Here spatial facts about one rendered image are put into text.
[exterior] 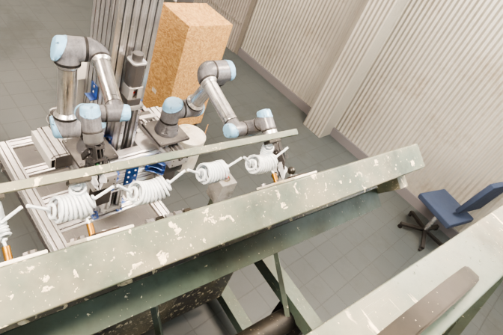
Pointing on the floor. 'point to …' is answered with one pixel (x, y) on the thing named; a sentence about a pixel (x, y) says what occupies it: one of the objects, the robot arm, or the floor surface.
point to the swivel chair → (450, 209)
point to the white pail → (196, 139)
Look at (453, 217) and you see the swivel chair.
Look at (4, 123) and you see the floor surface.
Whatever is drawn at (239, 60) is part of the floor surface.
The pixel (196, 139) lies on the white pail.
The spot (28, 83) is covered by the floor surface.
